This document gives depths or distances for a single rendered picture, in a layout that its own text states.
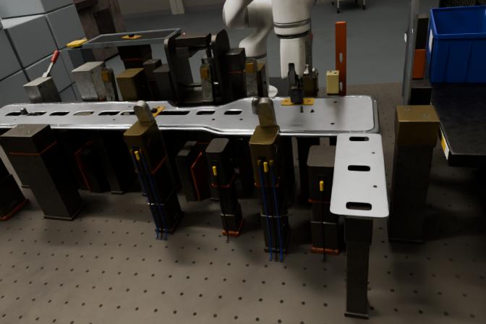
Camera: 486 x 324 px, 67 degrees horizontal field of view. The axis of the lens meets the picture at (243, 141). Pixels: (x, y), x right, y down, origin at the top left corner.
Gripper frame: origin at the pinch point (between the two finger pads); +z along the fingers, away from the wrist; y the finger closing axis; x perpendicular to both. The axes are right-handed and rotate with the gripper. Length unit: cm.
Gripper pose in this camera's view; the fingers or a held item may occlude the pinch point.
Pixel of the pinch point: (296, 92)
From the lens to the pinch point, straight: 95.6
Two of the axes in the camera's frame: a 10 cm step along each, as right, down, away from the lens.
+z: 1.4, 8.6, 4.9
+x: 9.5, 0.1, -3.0
